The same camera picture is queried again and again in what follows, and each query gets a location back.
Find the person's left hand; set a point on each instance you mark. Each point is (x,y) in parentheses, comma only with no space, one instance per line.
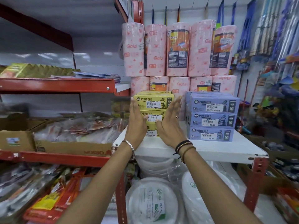
(135,125)

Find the person's right hand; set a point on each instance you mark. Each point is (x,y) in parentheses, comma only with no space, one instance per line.
(172,130)

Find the person's left thumb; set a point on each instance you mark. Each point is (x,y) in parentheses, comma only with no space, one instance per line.
(144,118)

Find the person's right thumb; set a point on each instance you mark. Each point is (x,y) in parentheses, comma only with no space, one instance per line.
(159,125)

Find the yellow garbage bag box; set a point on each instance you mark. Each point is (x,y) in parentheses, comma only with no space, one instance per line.
(151,115)
(154,100)
(151,131)

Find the person's right forearm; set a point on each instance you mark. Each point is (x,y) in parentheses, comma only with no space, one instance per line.
(215,191)

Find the person's left forearm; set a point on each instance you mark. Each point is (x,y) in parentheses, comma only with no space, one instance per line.
(100,188)

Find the yellow packets behind boxes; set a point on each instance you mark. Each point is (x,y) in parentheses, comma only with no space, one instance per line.
(120,109)

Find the black and brown wrist bands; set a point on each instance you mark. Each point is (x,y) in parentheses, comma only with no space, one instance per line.
(184,146)

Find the silver bangle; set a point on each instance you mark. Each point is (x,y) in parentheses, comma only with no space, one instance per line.
(132,150)

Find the stack of white bowls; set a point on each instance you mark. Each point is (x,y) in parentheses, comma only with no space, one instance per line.
(154,166)

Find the purple garbage bag box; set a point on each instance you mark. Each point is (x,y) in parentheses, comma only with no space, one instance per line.
(212,120)
(210,134)
(215,103)

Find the white shelf board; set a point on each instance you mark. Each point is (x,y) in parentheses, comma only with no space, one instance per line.
(210,149)

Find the pile of clear wrapped packets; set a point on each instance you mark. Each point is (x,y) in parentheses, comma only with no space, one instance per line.
(79,128)

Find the pile of flat blue-white packets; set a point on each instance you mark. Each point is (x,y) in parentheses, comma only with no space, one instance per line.
(93,75)

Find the stack of pink paper rolls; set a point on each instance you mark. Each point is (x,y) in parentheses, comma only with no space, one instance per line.
(177,51)

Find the wrapped white plates with label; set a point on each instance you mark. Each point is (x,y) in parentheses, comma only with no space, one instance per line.
(149,200)

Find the cardboard box with red print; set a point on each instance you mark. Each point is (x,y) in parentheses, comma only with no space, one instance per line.
(74,149)

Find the wrapped plain white plates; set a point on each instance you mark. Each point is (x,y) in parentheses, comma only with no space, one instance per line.
(198,198)

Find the red metal shelf rack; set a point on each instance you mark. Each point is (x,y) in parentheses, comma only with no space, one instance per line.
(58,85)

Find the stack of gold green packets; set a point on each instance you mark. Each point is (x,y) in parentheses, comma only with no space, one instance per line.
(35,70)

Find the heap of colourful plastic goods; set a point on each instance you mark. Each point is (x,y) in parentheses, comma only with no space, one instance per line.
(278,102)

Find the pile of red orange packets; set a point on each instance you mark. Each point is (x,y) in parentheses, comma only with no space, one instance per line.
(56,200)

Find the large open cardboard box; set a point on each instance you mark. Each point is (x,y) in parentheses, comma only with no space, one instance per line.
(275,165)

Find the plain brown cardboard box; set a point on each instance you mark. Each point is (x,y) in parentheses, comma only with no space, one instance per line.
(16,141)

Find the pile of silver plastic packets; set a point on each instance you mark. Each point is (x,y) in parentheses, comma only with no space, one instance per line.
(21,184)

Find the row of hanging packaged mops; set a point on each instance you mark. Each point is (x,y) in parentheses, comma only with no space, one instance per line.
(268,27)

